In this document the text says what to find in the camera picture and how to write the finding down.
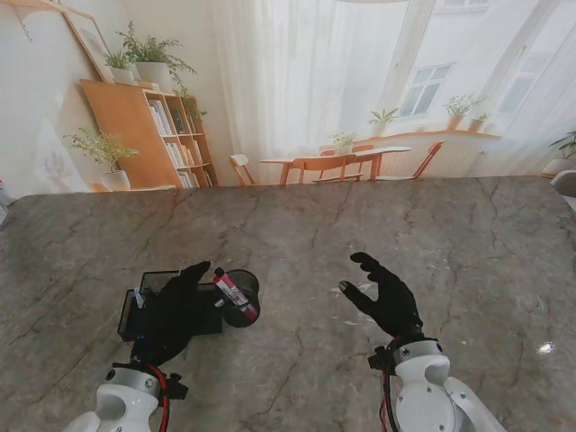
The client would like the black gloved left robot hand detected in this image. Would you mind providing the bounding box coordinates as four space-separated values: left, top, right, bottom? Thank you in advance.
131 260 212 365

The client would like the printed room scene backdrop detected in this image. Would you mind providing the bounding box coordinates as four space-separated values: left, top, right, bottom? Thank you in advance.
0 0 576 197

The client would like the red black right arm cable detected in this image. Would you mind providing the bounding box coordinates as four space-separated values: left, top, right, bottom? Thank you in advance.
379 346 401 432

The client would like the red black left arm cable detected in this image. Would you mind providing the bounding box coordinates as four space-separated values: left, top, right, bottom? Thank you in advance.
148 364 179 432

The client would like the black mesh pen cup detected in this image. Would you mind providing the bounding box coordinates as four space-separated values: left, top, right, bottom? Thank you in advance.
220 268 263 329

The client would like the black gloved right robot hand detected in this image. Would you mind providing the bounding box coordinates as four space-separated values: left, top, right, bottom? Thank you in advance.
337 251 425 339

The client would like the black mesh desk organizer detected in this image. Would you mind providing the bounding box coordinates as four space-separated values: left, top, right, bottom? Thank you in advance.
116 268 225 341

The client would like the red black arm cable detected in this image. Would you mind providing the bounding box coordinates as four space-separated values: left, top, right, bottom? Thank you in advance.
379 346 401 432
148 364 179 432

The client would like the red capped white marker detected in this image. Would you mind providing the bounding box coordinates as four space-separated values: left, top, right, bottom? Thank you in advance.
213 276 230 310

